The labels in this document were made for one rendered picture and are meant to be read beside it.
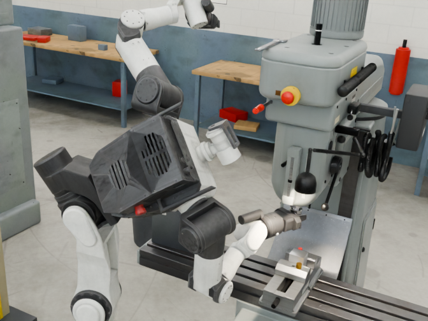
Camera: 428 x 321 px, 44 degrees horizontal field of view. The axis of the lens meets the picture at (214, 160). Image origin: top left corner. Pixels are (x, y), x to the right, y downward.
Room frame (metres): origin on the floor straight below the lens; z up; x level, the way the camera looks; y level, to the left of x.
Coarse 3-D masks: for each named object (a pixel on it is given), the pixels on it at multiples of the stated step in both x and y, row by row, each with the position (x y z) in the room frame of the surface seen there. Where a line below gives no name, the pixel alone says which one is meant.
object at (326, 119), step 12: (348, 96) 1.82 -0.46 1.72; (276, 108) 1.74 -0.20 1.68; (288, 108) 1.72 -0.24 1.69; (300, 108) 1.70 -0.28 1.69; (312, 108) 1.69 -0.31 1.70; (324, 108) 1.67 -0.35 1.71; (336, 108) 1.67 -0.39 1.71; (276, 120) 1.74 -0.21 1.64; (288, 120) 1.72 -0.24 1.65; (300, 120) 1.70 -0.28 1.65; (312, 120) 1.68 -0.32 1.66; (324, 120) 1.67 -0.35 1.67; (336, 120) 1.69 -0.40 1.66
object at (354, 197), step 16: (368, 128) 2.09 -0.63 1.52; (384, 128) 2.30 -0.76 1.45; (352, 144) 2.10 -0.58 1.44; (352, 160) 2.10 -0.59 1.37; (352, 176) 2.09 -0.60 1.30; (336, 192) 2.12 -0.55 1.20; (352, 192) 2.09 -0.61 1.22; (368, 192) 2.17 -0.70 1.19; (320, 208) 2.15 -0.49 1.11; (336, 208) 2.12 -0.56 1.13; (352, 208) 2.09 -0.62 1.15; (368, 208) 2.23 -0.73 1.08; (352, 224) 2.09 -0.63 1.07; (368, 224) 2.23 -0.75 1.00; (352, 240) 2.09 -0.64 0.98; (368, 240) 2.30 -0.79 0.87; (352, 256) 2.10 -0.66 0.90; (352, 272) 2.10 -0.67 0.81
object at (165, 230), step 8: (152, 216) 2.05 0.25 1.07; (160, 216) 2.03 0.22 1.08; (168, 216) 2.02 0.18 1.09; (176, 216) 2.01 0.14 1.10; (152, 224) 2.05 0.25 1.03; (160, 224) 2.03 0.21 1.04; (168, 224) 2.02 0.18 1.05; (176, 224) 2.01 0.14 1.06; (152, 232) 2.05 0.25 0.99; (160, 232) 2.03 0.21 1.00; (168, 232) 2.02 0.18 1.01; (176, 232) 2.01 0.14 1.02; (152, 240) 2.05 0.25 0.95; (160, 240) 2.03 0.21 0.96; (168, 240) 2.02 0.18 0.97; (176, 240) 2.01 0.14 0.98; (176, 248) 2.01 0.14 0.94; (184, 248) 1.99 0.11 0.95
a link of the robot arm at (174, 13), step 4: (172, 0) 1.90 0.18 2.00; (176, 0) 1.91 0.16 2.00; (180, 0) 1.93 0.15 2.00; (168, 4) 1.90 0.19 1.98; (172, 4) 1.89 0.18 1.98; (176, 4) 1.90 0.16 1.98; (180, 4) 1.97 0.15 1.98; (172, 8) 1.88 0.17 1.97; (176, 8) 1.89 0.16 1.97; (172, 12) 1.88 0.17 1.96; (176, 12) 1.89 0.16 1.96; (172, 16) 1.88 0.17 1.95; (176, 16) 1.88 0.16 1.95; (176, 20) 1.89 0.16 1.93
